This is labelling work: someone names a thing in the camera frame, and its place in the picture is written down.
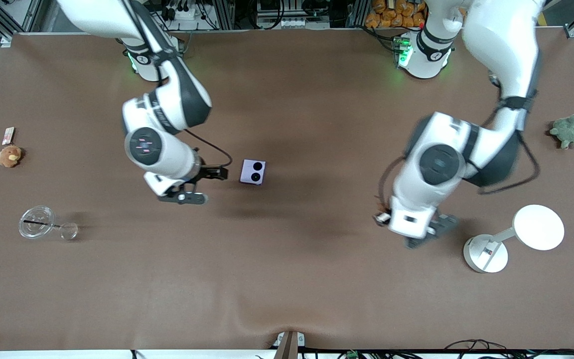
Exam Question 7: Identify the lilac flip phone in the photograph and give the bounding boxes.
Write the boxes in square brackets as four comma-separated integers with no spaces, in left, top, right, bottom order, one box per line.
[240,159,267,186]

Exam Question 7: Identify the white desk lamp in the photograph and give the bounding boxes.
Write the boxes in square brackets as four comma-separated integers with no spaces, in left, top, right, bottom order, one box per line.
[463,204,566,274]

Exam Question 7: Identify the metal table clamp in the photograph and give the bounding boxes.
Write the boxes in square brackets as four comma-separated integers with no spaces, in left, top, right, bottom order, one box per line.
[272,330,306,359]

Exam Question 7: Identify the white power strip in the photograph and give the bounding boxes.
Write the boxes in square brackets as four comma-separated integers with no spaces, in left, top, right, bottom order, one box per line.
[166,4,204,21]

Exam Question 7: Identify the white multi-socket block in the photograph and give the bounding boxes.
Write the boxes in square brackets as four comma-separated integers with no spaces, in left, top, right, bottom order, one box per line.
[257,17,331,29]

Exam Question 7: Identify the clear plastic cup lid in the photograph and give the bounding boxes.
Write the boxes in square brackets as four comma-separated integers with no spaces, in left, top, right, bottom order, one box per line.
[18,205,61,240]

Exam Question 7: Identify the brown bear plush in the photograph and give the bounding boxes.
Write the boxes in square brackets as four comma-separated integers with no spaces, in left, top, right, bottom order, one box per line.
[0,145,23,168]

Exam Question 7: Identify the pile of orange plush toys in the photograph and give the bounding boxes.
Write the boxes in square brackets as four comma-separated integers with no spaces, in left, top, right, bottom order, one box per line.
[365,0,428,29]

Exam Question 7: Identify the green turtle plush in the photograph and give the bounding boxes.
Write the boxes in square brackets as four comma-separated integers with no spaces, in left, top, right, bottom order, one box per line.
[549,114,574,150]

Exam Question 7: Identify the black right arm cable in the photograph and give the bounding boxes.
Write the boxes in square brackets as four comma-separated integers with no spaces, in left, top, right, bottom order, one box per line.
[183,128,233,168]

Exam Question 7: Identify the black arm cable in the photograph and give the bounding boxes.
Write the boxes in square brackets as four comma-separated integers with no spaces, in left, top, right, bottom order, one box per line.
[183,128,233,168]
[476,75,541,196]

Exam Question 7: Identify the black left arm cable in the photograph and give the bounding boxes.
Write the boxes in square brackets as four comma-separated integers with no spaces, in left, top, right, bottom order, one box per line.
[476,75,541,196]

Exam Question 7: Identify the black floor cables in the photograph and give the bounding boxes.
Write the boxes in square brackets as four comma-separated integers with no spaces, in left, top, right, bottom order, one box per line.
[302,339,574,359]

